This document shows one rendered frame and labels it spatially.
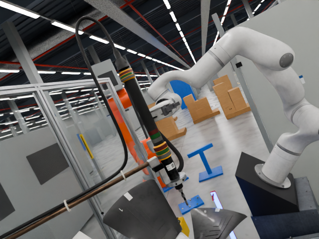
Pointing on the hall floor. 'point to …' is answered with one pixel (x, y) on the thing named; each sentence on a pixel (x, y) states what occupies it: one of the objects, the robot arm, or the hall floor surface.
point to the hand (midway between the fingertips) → (153, 115)
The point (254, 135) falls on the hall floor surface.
